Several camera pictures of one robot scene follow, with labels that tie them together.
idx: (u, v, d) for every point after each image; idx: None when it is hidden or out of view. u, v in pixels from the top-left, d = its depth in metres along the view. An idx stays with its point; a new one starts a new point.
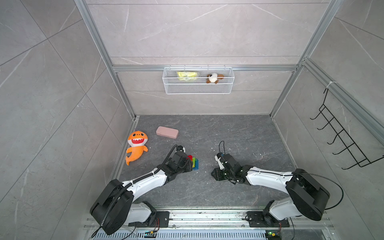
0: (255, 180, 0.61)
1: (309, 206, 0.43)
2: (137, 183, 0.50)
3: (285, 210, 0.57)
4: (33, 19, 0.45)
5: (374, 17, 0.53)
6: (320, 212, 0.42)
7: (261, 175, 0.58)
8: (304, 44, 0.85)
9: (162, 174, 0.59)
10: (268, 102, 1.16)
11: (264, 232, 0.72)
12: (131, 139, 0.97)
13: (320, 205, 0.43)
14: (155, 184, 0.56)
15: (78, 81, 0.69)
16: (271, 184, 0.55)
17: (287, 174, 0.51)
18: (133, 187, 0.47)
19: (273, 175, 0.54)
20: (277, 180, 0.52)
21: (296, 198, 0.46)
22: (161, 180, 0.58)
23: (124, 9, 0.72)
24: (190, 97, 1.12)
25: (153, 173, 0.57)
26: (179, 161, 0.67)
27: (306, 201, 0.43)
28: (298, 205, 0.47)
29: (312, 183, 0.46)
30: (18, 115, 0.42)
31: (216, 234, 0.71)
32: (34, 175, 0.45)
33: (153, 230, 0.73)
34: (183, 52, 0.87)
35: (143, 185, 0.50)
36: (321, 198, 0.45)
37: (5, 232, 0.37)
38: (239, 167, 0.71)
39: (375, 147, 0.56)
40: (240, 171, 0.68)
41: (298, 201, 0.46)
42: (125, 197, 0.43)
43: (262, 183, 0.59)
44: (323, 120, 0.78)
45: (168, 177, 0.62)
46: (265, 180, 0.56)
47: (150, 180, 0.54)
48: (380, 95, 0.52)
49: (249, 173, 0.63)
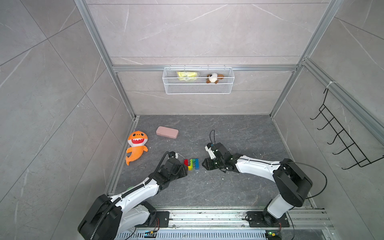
0: (244, 168, 0.62)
1: (292, 193, 0.46)
2: (126, 197, 0.48)
3: (278, 206, 0.59)
4: (33, 19, 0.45)
5: (374, 17, 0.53)
6: (301, 199, 0.45)
7: (250, 164, 0.59)
8: (304, 44, 0.85)
9: (153, 184, 0.58)
10: (268, 102, 1.16)
11: (264, 232, 0.72)
12: (131, 139, 0.97)
13: (302, 193, 0.46)
14: (146, 195, 0.55)
15: (78, 81, 0.69)
16: (259, 173, 0.57)
17: (275, 163, 0.52)
18: (121, 203, 0.46)
19: (262, 163, 0.56)
20: (265, 169, 0.53)
21: (281, 185, 0.48)
22: (153, 190, 0.58)
23: (124, 9, 0.72)
24: (190, 97, 1.12)
25: (144, 184, 0.56)
26: (171, 169, 0.67)
27: (289, 188, 0.46)
28: (282, 192, 0.49)
29: (298, 172, 0.48)
30: (18, 114, 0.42)
31: (216, 234, 0.71)
32: (34, 175, 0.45)
33: (153, 229, 0.73)
34: (183, 52, 0.87)
35: (134, 198, 0.49)
36: (304, 186, 0.47)
37: (5, 232, 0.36)
38: (229, 155, 0.72)
39: (375, 147, 0.56)
40: (230, 159, 0.68)
41: (282, 189, 0.48)
42: (114, 214, 0.42)
43: (251, 171, 0.60)
44: (323, 120, 0.78)
45: (161, 186, 0.62)
46: (254, 168, 0.58)
47: (141, 191, 0.53)
48: (380, 95, 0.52)
49: (239, 161, 0.64)
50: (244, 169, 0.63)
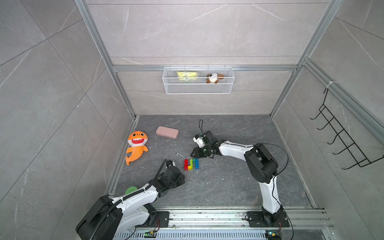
0: (225, 151, 0.71)
1: (258, 170, 0.55)
2: (127, 200, 0.49)
3: (266, 196, 0.63)
4: (33, 19, 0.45)
5: (374, 17, 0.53)
6: (265, 176, 0.53)
7: (229, 146, 0.69)
8: (304, 44, 0.85)
9: (153, 190, 0.59)
10: (268, 102, 1.16)
11: (264, 232, 0.72)
12: (131, 139, 0.97)
13: (266, 171, 0.54)
14: (145, 201, 0.56)
15: (78, 81, 0.69)
16: (237, 155, 0.65)
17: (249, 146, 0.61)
18: (122, 205, 0.47)
19: (238, 146, 0.65)
20: (241, 150, 0.62)
21: (250, 163, 0.57)
22: (153, 196, 0.59)
23: (124, 9, 0.72)
24: (190, 97, 1.12)
25: (144, 189, 0.57)
26: (171, 177, 0.69)
27: (255, 166, 0.55)
28: (251, 169, 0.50)
29: (266, 153, 0.57)
30: (18, 115, 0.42)
31: (216, 234, 0.71)
32: (34, 175, 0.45)
33: (153, 230, 0.73)
34: (183, 52, 0.87)
35: (134, 202, 0.50)
36: (270, 166, 0.56)
37: (5, 232, 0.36)
38: (215, 141, 0.81)
39: (375, 147, 0.56)
40: (215, 143, 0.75)
41: (251, 166, 0.57)
42: (114, 215, 0.42)
43: (230, 154, 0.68)
44: (323, 120, 0.78)
45: (160, 194, 0.63)
46: (233, 150, 0.66)
47: (141, 196, 0.54)
48: (380, 95, 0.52)
49: (222, 144, 0.73)
50: (225, 151, 0.72)
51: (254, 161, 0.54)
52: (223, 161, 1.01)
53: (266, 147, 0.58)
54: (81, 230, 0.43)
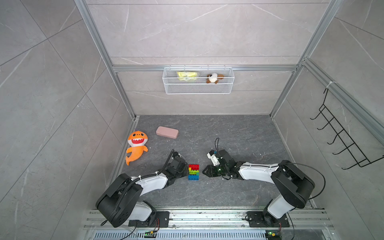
0: (246, 174, 0.64)
1: (293, 193, 0.46)
2: (143, 179, 0.53)
3: (277, 204, 0.59)
4: (33, 19, 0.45)
5: (374, 17, 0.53)
6: (303, 200, 0.44)
7: (250, 168, 0.62)
8: (304, 44, 0.85)
9: (163, 176, 0.62)
10: (268, 102, 1.16)
11: (264, 232, 0.72)
12: (131, 139, 0.97)
13: (303, 194, 0.46)
14: (157, 185, 0.59)
15: (78, 81, 0.69)
16: (262, 177, 0.57)
17: (273, 166, 0.54)
18: (140, 182, 0.50)
19: (261, 167, 0.58)
20: (265, 171, 0.54)
21: (280, 187, 0.49)
22: (162, 181, 0.61)
23: (124, 9, 0.72)
24: (190, 97, 1.12)
25: (157, 174, 0.61)
26: (178, 166, 0.72)
27: (289, 189, 0.46)
28: (283, 193, 0.49)
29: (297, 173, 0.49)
30: (18, 115, 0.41)
31: (216, 234, 0.71)
32: (34, 175, 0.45)
33: (153, 230, 0.73)
34: (183, 52, 0.87)
35: (149, 182, 0.53)
36: (305, 188, 0.47)
37: (5, 232, 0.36)
38: (233, 163, 0.73)
39: (375, 147, 0.56)
40: (234, 167, 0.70)
41: (283, 190, 0.48)
42: (134, 190, 0.45)
43: (253, 177, 0.62)
44: (323, 120, 0.78)
45: (168, 183, 0.66)
46: (255, 173, 0.59)
47: (155, 179, 0.57)
48: (380, 95, 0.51)
49: (242, 167, 0.66)
50: (247, 175, 0.64)
51: (285, 183, 0.46)
52: None
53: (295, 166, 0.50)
54: (102, 204, 0.44)
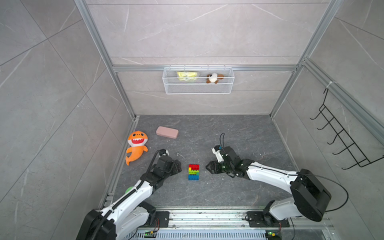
0: (255, 176, 0.60)
1: (313, 208, 0.43)
2: (117, 207, 0.46)
3: (283, 208, 0.58)
4: (33, 19, 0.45)
5: (374, 17, 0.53)
6: (321, 215, 0.42)
7: (263, 172, 0.56)
8: (304, 44, 0.85)
9: (146, 186, 0.56)
10: (268, 102, 1.16)
11: (264, 232, 0.72)
12: (131, 139, 0.97)
13: (322, 209, 0.43)
14: (141, 199, 0.54)
15: (77, 81, 0.69)
16: (274, 182, 0.54)
17: (292, 174, 0.49)
18: (113, 214, 0.44)
19: (276, 173, 0.53)
20: (281, 179, 0.50)
21: (299, 199, 0.45)
22: (147, 192, 0.56)
23: (124, 9, 0.72)
24: (190, 97, 1.12)
25: (136, 189, 0.54)
26: (164, 166, 0.65)
27: (310, 204, 0.43)
28: (299, 205, 0.47)
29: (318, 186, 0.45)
30: (18, 115, 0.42)
31: (217, 234, 0.71)
32: (34, 175, 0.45)
33: (153, 229, 0.73)
34: (183, 52, 0.87)
35: (126, 207, 0.48)
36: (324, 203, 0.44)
37: (5, 232, 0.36)
38: (239, 161, 0.69)
39: (375, 147, 0.56)
40: (240, 165, 0.65)
41: (301, 202, 0.45)
42: (106, 228, 0.40)
43: (262, 180, 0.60)
44: (323, 120, 0.78)
45: (154, 186, 0.59)
46: (267, 177, 0.55)
47: (133, 197, 0.51)
48: (380, 95, 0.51)
49: (250, 168, 0.61)
50: (255, 177, 0.60)
51: (307, 197, 0.43)
52: None
53: (315, 176, 0.46)
54: None
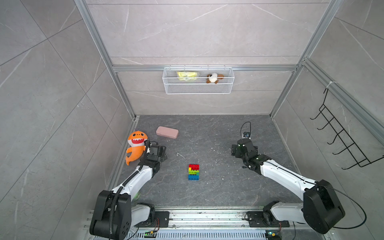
0: (270, 173, 0.58)
1: (321, 220, 0.42)
2: (127, 184, 0.49)
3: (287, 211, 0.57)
4: (33, 19, 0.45)
5: (374, 17, 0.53)
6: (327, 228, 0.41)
7: (278, 172, 0.54)
8: (304, 44, 0.85)
9: (146, 169, 0.59)
10: (268, 102, 1.16)
11: (264, 232, 0.72)
12: (131, 139, 0.97)
13: (330, 222, 0.41)
14: (144, 180, 0.57)
15: (78, 81, 0.69)
16: (286, 184, 0.52)
17: (309, 181, 0.47)
18: (125, 189, 0.47)
19: (292, 176, 0.51)
20: (296, 183, 0.48)
21: (309, 206, 0.44)
22: (148, 173, 0.59)
23: (124, 9, 0.72)
24: (190, 97, 1.12)
25: (139, 170, 0.58)
26: (157, 151, 0.69)
27: (320, 215, 0.42)
28: (307, 212, 0.45)
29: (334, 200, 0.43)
30: (18, 115, 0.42)
31: (216, 234, 0.71)
32: (34, 175, 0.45)
33: (153, 230, 0.73)
34: (183, 52, 0.87)
35: (135, 184, 0.50)
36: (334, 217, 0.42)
37: (5, 232, 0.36)
38: (255, 154, 0.68)
39: (375, 147, 0.56)
40: (255, 158, 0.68)
41: (310, 210, 0.44)
42: (123, 199, 0.43)
43: (276, 179, 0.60)
44: (323, 119, 0.78)
45: (154, 169, 0.63)
46: (282, 178, 0.53)
47: (138, 176, 0.54)
48: (380, 95, 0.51)
49: (266, 165, 0.59)
50: (269, 174, 0.58)
51: (319, 208, 0.41)
52: (224, 161, 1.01)
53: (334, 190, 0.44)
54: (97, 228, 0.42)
